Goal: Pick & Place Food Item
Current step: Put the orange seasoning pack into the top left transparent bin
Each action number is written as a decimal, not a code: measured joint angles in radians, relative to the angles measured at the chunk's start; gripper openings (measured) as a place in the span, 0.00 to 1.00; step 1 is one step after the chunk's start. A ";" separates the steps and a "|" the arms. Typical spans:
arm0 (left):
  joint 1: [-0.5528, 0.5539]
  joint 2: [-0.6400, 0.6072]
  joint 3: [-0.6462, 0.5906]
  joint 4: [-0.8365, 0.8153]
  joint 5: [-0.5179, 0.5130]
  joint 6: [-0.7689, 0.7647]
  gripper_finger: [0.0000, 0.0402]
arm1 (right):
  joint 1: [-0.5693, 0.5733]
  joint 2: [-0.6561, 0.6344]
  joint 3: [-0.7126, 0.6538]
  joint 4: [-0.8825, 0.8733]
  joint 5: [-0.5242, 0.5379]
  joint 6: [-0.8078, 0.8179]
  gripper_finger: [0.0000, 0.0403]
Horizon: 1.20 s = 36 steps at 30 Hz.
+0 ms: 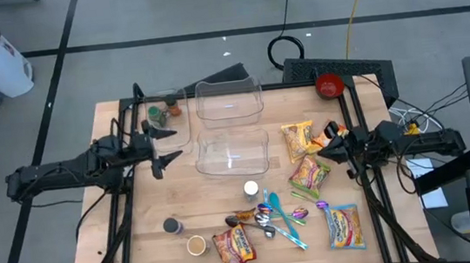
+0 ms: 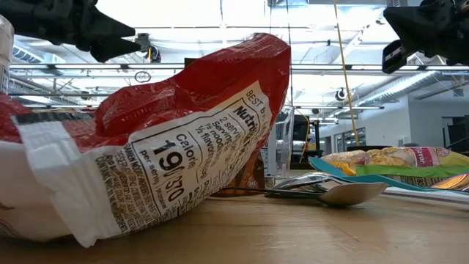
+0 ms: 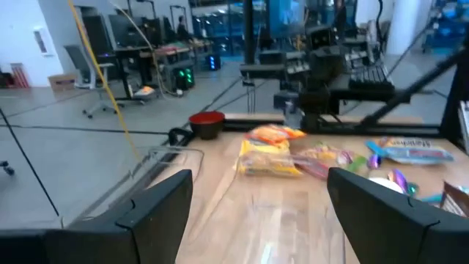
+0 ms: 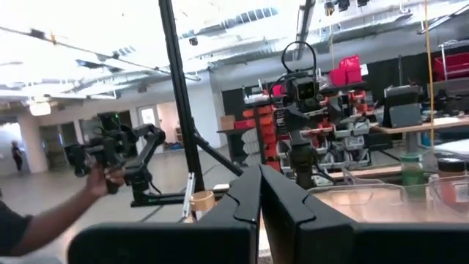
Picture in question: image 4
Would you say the red plastic crate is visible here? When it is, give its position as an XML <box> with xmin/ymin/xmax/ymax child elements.
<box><xmin>434</xmin><ymin>51</ymin><xmax>469</xmax><ymax>80</ymax></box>

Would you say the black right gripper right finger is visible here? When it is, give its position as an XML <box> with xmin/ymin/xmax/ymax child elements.
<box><xmin>259</xmin><ymin>164</ymin><xmax>355</xmax><ymax>264</ymax></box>

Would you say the white ceiling lamp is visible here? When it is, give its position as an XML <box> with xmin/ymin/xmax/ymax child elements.
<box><xmin>29</xmin><ymin>101</ymin><xmax>52</xmax><ymax>117</ymax></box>

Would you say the person's hand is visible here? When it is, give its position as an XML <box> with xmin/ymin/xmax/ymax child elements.
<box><xmin>84</xmin><ymin>164</ymin><xmax>126</xmax><ymax>199</ymax></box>

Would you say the person's forearm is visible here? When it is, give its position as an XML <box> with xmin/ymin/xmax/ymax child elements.
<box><xmin>10</xmin><ymin>188</ymin><xmax>96</xmax><ymax>257</ymax></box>

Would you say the cardboard box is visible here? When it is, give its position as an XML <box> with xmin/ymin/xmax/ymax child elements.
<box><xmin>219</xmin><ymin>114</ymin><xmax>237</xmax><ymax>131</ymax></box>

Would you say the wooden workbench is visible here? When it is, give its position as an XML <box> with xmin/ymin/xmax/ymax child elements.
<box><xmin>369</xmin><ymin>116</ymin><xmax>469</xmax><ymax>135</ymax></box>

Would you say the yellow cable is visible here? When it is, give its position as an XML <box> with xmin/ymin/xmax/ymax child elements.
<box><xmin>424</xmin><ymin>0</ymin><xmax>436</xmax><ymax>147</ymax></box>

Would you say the black equipment case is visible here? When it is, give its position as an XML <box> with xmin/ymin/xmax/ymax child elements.
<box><xmin>383</xmin><ymin>84</ymin><xmax>424</xmax><ymax>128</ymax></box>

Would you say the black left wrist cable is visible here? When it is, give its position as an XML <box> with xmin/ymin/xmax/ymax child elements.
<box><xmin>269</xmin><ymin>40</ymin><xmax>318</xmax><ymax>103</ymax></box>

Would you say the wide clear plastic bin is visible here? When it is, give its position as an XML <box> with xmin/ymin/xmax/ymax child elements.
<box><xmin>426</xmin><ymin>172</ymin><xmax>469</xmax><ymax>218</ymax></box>
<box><xmin>306</xmin><ymin>166</ymin><xmax>410</xmax><ymax>223</ymax></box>

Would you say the orange drawer shelf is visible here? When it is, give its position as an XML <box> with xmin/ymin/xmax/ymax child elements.
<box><xmin>241</xmin><ymin>104</ymin><xmax>283</xmax><ymax>172</ymax></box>

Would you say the black-lid orange spice bottle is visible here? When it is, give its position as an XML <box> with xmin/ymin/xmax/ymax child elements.
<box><xmin>437</xmin><ymin>158</ymin><xmax>467</xmax><ymax>206</ymax></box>

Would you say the grey parts bin rack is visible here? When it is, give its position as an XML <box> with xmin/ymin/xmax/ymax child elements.
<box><xmin>314</xmin><ymin>117</ymin><xmax>372</xmax><ymax>170</ymax></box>

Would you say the person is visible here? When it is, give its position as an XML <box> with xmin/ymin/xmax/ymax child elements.
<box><xmin>10</xmin><ymin>141</ymin><xmax>23</xmax><ymax>172</ymax></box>
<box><xmin>0</xmin><ymin>188</ymin><xmax>33</xmax><ymax>257</ymax></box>

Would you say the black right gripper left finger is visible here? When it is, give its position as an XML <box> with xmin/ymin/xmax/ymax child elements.
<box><xmin>197</xmin><ymin>164</ymin><xmax>264</xmax><ymax>264</ymax></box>

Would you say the green-lid spice bottle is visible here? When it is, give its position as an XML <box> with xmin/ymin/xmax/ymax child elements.
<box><xmin>400</xmin><ymin>153</ymin><xmax>425</xmax><ymax>201</ymax></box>

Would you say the red storage box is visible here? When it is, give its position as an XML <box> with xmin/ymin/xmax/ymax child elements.
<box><xmin>328</xmin><ymin>68</ymin><xmax>347</xmax><ymax>87</ymax></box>
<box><xmin>339</xmin><ymin>54</ymin><xmax>362</xmax><ymax>84</ymax></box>

